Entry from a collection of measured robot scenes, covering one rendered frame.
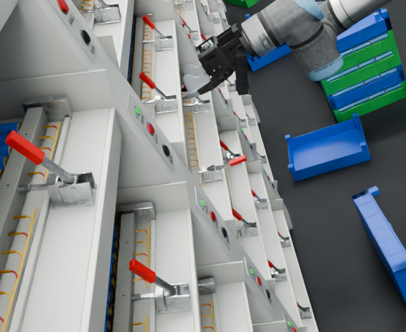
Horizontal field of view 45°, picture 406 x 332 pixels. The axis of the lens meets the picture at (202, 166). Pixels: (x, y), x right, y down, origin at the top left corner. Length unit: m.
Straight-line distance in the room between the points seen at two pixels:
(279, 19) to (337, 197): 0.89
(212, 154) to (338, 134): 1.06
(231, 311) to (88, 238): 0.42
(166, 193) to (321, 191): 1.26
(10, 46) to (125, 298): 0.31
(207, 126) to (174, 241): 0.56
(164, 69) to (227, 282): 0.48
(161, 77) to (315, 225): 0.96
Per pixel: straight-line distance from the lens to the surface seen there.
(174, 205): 0.70
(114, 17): 0.84
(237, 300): 0.82
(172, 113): 0.91
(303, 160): 2.03
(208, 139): 1.14
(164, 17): 1.30
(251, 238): 1.15
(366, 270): 1.63
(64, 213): 0.47
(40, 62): 0.59
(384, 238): 1.44
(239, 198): 1.24
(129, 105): 0.65
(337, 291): 1.62
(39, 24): 0.57
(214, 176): 1.02
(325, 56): 1.17
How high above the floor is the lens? 1.34
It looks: 36 degrees down
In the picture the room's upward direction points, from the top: 34 degrees counter-clockwise
